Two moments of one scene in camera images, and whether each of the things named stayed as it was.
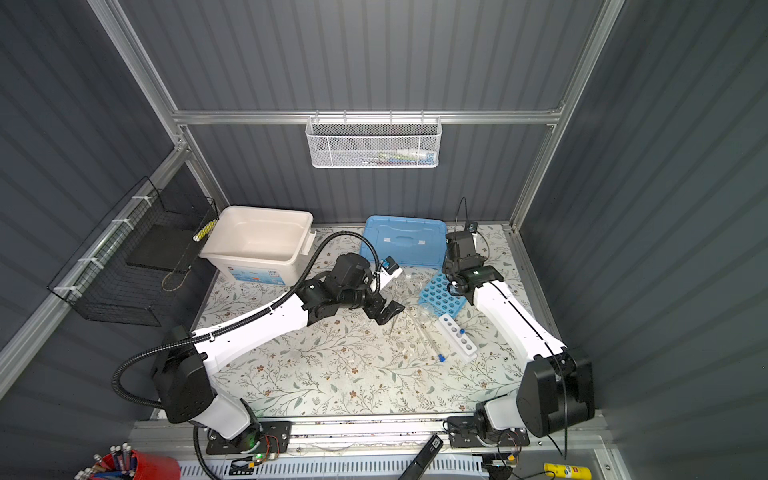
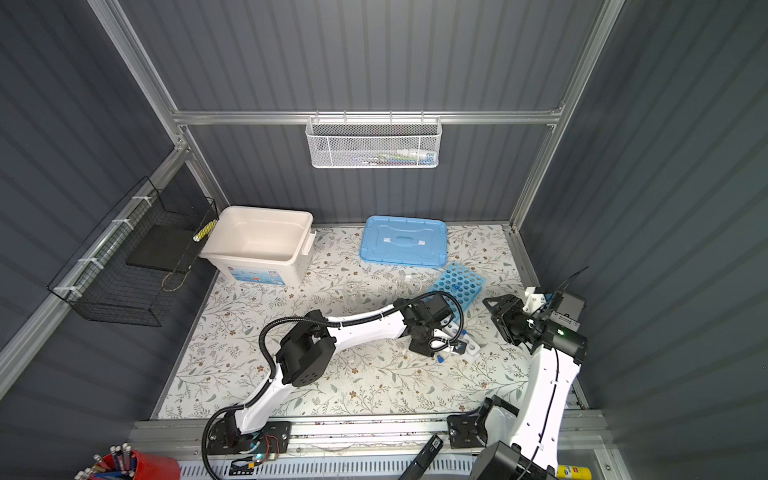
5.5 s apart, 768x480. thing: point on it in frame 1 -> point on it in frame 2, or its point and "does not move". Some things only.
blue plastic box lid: [414, 241] does not move
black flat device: [423, 459] does not move
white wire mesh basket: [373, 142] does not move
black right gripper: [447, 267] -> [505, 313]
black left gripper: [375, 310] -> [426, 350]
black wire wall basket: [128, 271] does not move
